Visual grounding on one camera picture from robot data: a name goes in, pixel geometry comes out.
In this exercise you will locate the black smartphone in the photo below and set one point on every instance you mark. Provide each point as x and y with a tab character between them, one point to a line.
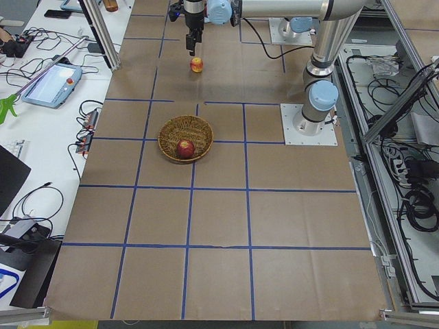
57	14

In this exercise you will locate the black laptop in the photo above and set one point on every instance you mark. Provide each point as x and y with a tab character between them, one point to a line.
14	173

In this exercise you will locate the orange usb hub upper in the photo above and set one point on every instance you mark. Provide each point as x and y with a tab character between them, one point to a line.
90	120

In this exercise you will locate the orange usb hub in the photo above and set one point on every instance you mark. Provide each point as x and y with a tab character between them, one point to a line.
90	120
84	144

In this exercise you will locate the aluminium frame post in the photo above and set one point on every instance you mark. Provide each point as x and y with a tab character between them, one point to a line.
99	29

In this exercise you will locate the grey docking hub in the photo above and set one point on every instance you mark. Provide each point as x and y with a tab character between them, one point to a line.
26	229

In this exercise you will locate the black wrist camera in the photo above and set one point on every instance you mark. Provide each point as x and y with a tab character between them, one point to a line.
175	10

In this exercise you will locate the dark red apple in basket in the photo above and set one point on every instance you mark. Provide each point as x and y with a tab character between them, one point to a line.
185	149

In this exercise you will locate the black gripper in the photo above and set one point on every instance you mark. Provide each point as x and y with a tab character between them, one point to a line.
194	18

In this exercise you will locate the orange usb hub lower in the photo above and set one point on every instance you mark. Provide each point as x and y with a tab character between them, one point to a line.
84	144

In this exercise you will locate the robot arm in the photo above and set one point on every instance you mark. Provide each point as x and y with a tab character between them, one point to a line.
336	20

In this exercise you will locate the woven wicker basket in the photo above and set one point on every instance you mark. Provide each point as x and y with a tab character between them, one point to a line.
186	127

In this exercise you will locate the red yellow apple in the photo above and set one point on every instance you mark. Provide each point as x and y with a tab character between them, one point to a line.
196	65

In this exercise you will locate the teach pendant tablet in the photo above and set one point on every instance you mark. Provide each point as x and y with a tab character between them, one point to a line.
54	87

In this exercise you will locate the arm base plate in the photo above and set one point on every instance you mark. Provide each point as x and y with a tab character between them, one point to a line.
278	34
326	137

